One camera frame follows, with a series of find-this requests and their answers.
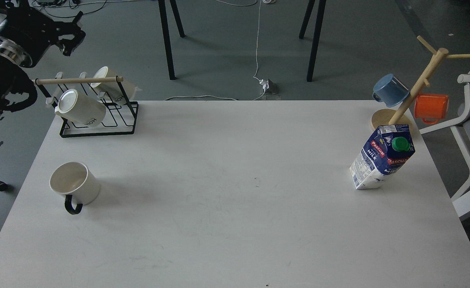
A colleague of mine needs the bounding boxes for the black floor cables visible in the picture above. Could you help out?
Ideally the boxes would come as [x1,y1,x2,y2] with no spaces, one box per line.
[31,0,108,19]

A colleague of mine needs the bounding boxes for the black table leg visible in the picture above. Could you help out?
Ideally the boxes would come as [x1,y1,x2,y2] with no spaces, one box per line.
[298,0,327,82]
[157,0,186,80]

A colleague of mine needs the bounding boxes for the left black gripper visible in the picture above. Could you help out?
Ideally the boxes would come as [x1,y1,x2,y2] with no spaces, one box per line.
[0,0,86,68]

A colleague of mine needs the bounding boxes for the white floor cable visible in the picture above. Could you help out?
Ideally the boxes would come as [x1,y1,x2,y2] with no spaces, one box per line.
[165,0,277,101]

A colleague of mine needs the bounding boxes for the black table leg right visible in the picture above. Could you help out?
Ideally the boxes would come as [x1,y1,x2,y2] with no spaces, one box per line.
[298,0,327,82]

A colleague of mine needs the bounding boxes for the black wire mug rack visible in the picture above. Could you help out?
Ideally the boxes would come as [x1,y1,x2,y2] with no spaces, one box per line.
[34,72,139,138]

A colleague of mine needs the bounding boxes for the orange mug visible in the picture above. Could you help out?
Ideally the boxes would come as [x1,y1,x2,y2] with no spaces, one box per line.
[413,93,449,125]

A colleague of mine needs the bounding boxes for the wooden mug tree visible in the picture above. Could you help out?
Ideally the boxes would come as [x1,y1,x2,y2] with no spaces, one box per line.
[371,35,470,129]

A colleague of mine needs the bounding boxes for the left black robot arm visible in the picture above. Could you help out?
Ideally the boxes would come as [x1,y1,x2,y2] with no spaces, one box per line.
[0,0,86,115]

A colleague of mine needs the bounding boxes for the black table leg left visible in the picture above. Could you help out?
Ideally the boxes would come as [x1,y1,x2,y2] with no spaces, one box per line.
[157,0,186,80]

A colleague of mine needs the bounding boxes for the blue white milk carton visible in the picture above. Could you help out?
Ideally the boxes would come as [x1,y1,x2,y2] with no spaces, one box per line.
[349,124,415,190]

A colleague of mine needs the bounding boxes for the white mug black handle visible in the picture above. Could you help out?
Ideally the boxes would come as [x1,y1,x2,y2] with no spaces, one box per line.
[49,162,101,215]

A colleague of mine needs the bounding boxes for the cream mug on rack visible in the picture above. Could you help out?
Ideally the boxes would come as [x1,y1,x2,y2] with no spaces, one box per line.
[54,89,106,127]
[90,66,138,106]

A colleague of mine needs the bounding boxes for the white power adapter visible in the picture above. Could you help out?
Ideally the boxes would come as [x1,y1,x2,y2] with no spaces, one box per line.
[259,80,279,94]

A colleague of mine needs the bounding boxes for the cream mug front on rack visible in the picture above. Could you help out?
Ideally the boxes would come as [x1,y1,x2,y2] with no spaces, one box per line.
[54,89,106,127]

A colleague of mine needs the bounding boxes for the blue mug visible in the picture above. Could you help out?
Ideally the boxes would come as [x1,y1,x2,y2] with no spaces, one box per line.
[372,74,410,108]

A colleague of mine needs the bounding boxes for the white chair frame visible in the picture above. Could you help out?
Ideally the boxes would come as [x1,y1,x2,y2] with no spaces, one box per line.
[418,50,470,221]

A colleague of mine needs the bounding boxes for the cream mug rear on rack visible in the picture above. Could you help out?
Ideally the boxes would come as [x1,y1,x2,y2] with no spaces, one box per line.
[90,66,138,106]

